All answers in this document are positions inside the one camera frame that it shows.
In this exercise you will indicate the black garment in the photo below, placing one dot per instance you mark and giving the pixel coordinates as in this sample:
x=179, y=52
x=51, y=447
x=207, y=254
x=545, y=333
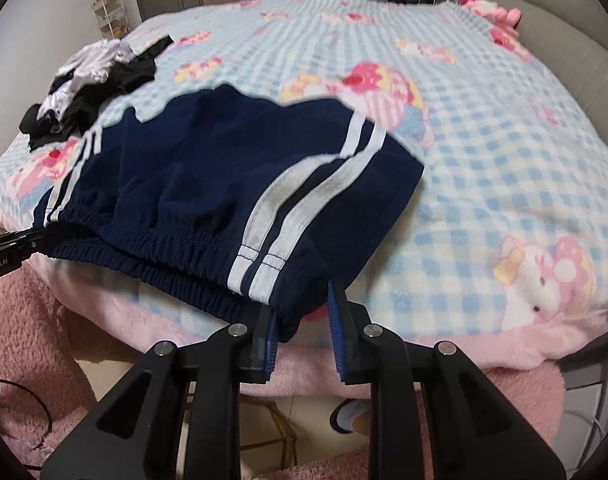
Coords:
x=133, y=72

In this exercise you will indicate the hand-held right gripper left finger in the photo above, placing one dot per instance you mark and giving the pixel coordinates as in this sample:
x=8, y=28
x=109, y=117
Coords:
x=268, y=347

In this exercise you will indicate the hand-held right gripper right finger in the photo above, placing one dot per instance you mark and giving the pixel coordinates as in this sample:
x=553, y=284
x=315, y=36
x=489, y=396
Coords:
x=336, y=332

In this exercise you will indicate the pink plush toy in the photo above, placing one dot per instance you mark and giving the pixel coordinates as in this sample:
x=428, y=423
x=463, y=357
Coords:
x=486, y=7

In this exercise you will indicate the white garment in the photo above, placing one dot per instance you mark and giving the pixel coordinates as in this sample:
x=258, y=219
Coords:
x=96, y=62

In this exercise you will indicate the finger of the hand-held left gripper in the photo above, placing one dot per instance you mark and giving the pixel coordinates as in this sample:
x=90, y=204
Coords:
x=18, y=247

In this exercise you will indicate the grey padded headboard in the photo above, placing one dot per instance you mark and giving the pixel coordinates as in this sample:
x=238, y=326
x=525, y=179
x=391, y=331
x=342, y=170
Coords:
x=574, y=50

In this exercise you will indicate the pink fluffy bedspread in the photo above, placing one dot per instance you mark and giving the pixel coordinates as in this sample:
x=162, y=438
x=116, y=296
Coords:
x=28, y=335

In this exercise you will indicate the blue checkered cartoon print blanket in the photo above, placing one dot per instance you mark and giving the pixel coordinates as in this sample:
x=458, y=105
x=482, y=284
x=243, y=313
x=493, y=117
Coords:
x=484, y=160

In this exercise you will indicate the navy shorts with white stripes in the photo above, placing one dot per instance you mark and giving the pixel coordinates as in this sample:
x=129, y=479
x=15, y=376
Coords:
x=183, y=185

